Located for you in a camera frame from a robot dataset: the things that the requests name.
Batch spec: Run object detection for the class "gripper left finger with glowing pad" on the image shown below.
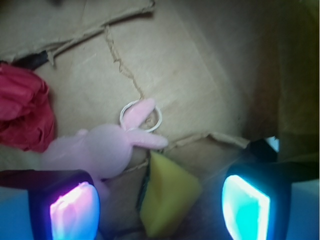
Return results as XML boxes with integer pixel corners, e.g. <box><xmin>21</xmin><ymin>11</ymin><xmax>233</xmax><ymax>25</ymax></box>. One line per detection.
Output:
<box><xmin>0</xmin><ymin>169</ymin><xmax>100</xmax><ymax>240</ymax></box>

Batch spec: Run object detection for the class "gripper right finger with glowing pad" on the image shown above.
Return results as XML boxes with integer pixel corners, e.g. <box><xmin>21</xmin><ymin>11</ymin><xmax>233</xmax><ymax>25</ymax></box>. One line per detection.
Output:
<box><xmin>221</xmin><ymin>161</ymin><xmax>320</xmax><ymax>240</ymax></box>

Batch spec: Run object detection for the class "yellow green sponge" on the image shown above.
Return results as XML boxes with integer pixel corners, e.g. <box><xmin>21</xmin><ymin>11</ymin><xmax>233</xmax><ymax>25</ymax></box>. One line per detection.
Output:
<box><xmin>136</xmin><ymin>151</ymin><xmax>203</xmax><ymax>239</ymax></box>

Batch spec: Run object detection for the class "pink plush bunny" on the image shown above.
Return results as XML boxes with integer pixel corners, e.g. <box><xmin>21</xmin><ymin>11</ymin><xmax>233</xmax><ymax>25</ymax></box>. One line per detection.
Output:
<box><xmin>41</xmin><ymin>98</ymin><xmax>169</xmax><ymax>199</ymax></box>

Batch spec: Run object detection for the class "red crumpled paper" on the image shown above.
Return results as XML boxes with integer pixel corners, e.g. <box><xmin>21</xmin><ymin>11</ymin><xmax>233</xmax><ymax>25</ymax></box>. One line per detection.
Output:
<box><xmin>0</xmin><ymin>63</ymin><xmax>55</xmax><ymax>153</ymax></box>

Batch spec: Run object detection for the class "brown paper bag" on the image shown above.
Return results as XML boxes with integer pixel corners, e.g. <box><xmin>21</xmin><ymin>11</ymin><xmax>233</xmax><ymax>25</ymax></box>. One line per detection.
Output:
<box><xmin>0</xmin><ymin>0</ymin><xmax>320</xmax><ymax>240</ymax></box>

